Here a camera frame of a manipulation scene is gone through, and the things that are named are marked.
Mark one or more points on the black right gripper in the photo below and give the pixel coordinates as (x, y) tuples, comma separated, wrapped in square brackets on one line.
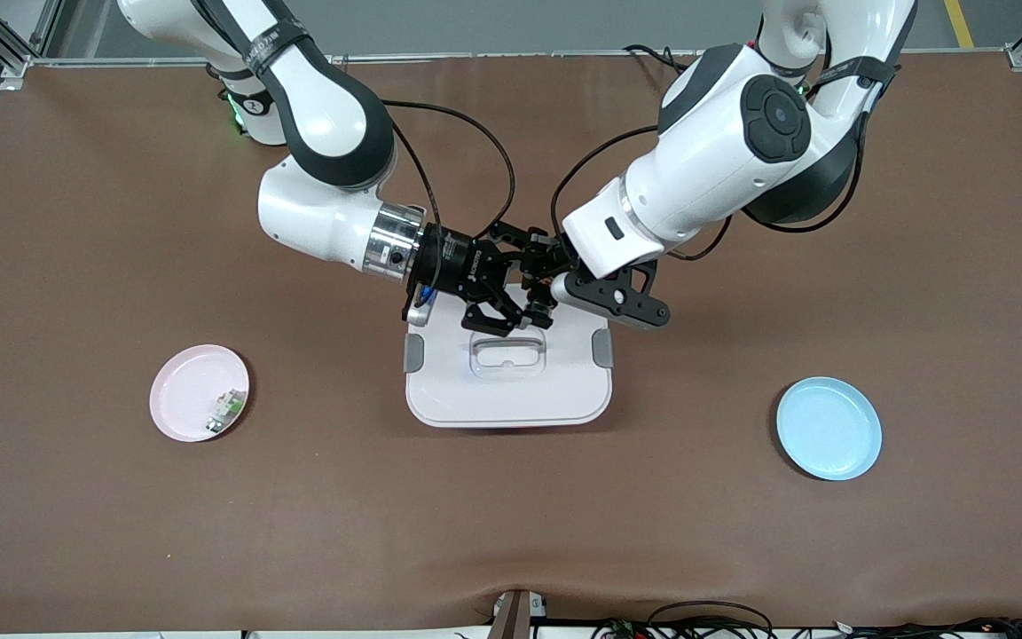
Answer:
[(451, 264)]

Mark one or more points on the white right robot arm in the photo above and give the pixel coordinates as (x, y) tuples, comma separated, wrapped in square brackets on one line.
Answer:
[(325, 115)]

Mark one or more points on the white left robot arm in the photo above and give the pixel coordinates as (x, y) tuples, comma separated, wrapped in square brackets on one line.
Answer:
[(724, 151)]

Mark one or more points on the white lidded storage box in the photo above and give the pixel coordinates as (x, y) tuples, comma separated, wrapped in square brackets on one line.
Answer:
[(511, 399)]

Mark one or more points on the light blue round plate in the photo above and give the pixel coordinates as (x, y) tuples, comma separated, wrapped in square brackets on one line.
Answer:
[(830, 435)]

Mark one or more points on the pink round plate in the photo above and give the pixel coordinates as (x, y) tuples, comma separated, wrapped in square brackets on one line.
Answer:
[(187, 390)]

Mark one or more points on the silver table edge rail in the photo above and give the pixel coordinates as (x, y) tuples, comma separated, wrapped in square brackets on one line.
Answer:
[(520, 55)]

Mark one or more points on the green and white switch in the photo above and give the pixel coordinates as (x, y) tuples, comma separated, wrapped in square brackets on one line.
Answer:
[(227, 406)]

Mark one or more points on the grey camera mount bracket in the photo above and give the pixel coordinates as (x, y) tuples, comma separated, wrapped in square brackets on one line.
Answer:
[(515, 617)]

